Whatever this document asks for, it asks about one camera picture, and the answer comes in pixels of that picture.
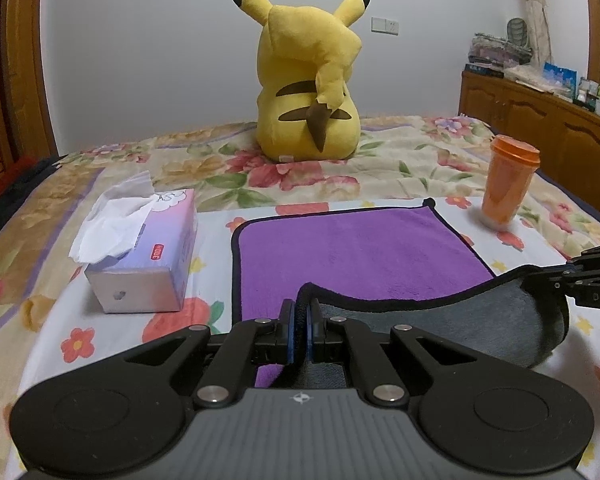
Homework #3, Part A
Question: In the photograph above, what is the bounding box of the purple and grey towel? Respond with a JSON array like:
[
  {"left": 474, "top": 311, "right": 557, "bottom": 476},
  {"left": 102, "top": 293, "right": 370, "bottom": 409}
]
[{"left": 232, "top": 198, "right": 569, "bottom": 367}]

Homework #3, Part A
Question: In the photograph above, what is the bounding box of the wooden sideboard cabinet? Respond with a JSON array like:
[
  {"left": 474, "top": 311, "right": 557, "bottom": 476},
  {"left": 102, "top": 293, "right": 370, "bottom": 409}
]
[{"left": 458, "top": 70, "right": 600, "bottom": 214}]

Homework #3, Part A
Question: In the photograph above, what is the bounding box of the white strawberry print cloth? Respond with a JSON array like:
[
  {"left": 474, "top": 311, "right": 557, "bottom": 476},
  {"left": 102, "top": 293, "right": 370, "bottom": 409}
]
[{"left": 4, "top": 199, "right": 600, "bottom": 480}]

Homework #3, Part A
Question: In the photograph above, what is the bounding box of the pink tissue box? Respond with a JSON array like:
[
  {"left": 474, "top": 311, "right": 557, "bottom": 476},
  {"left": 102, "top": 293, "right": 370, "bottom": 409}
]
[{"left": 69, "top": 171, "right": 198, "bottom": 313}]

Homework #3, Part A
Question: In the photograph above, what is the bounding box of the orange plastic cup with lid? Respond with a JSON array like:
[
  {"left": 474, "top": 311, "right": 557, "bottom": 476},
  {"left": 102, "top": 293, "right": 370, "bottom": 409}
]
[{"left": 481, "top": 134, "right": 541, "bottom": 231}]

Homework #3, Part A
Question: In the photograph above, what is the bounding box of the blue picture card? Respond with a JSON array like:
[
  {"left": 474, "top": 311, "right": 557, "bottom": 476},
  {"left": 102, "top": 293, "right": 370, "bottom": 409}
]
[{"left": 543, "top": 62, "right": 578, "bottom": 91}]

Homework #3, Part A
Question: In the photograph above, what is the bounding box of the floral bed quilt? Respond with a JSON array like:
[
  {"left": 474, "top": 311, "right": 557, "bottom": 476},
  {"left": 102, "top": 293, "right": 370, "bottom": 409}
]
[{"left": 0, "top": 116, "right": 600, "bottom": 479}]

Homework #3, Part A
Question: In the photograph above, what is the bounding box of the stack of books and papers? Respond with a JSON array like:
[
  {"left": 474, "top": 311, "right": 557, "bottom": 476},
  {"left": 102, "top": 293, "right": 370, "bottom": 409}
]
[{"left": 465, "top": 32, "right": 532, "bottom": 79}]

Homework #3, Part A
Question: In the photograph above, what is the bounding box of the floral curtain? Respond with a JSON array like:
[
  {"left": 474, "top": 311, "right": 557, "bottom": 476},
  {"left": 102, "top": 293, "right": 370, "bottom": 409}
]
[{"left": 524, "top": 0, "right": 553, "bottom": 68}]

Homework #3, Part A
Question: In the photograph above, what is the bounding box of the green woven fan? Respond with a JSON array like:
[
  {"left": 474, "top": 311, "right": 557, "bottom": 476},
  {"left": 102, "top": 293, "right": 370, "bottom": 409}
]
[{"left": 506, "top": 18, "right": 529, "bottom": 48}]

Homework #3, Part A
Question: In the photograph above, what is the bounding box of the yellow Pikachu plush toy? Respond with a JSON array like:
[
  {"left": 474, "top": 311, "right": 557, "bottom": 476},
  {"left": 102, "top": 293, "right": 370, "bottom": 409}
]
[{"left": 233, "top": 0, "right": 370, "bottom": 162}]

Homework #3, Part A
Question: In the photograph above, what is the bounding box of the white wall switch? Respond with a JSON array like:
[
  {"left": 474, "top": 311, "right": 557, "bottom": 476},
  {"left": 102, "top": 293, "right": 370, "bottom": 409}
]
[{"left": 370, "top": 18, "right": 400, "bottom": 36}]

